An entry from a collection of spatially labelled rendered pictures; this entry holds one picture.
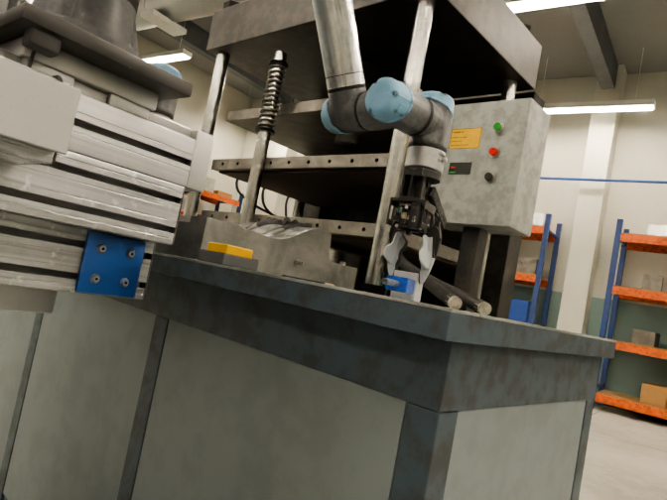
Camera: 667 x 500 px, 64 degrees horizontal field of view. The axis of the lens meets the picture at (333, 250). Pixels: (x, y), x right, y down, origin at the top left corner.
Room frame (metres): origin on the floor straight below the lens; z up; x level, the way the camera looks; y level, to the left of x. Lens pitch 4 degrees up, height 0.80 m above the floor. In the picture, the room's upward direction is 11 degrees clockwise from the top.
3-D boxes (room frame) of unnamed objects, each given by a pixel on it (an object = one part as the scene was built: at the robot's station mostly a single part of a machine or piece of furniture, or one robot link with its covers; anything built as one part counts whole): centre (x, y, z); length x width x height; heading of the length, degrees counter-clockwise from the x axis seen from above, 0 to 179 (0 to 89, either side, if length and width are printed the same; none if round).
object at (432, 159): (1.03, -0.14, 1.07); 0.08 x 0.08 x 0.05
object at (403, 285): (1.01, -0.13, 0.83); 0.13 x 0.05 x 0.05; 151
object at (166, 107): (1.15, 0.44, 1.14); 0.09 x 0.08 x 0.11; 88
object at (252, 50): (2.41, 0.03, 1.75); 1.30 x 0.84 x 0.61; 47
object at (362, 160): (2.45, 0.00, 1.26); 1.10 x 0.74 x 0.05; 47
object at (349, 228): (2.45, 0.00, 1.01); 1.10 x 0.74 x 0.05; 47
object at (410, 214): (1.02, -0.14, 0.99); 0.09 x 0.08 x 0.12; 151
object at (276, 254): (1.36, 0.19, 0.87); 0.50 x 0.26 x 0.14; 137
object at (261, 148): (2.28, 0.39, 1.10); 0.05 x 0.05 x 1.30
